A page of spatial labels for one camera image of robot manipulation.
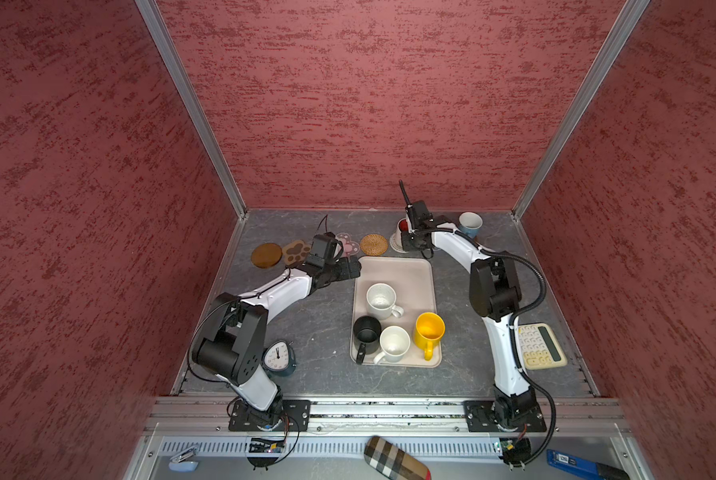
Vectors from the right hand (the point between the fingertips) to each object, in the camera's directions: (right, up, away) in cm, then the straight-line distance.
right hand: (408, 247), depth 104 cm
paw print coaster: (-40, -2, -1) cm, 41 cm away
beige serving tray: (+1, -12, -4) cm, 12 cm away
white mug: (-11, -17, -9) cm, 22 cm away
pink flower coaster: (-22, 0, +6) cm, 22 cm away
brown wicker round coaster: (-12, 0, +6) cm, 13 cm away
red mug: (-2, +8, -2) cm, 8 cm away
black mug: (-15, -25, -19) cm, 35 cm away
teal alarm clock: (-39, -30, -24) cm, 55 cm away
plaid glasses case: (-9, -47, -38) cm, 61 cm away
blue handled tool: (+34, -48, -39) cm, 71 cm away
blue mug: (+23, +9, +3) cm, 25 cm away
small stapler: (-58, -49, -37) cm, 84 cm away
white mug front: (-7, -27, -20) cm, 34 cm away
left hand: (-21, -8, -11) cm, 25 cm away
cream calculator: (+36, -28, -19) cm, 50 cm away
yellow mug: (+4, -24, -17) cm, 30 cm away
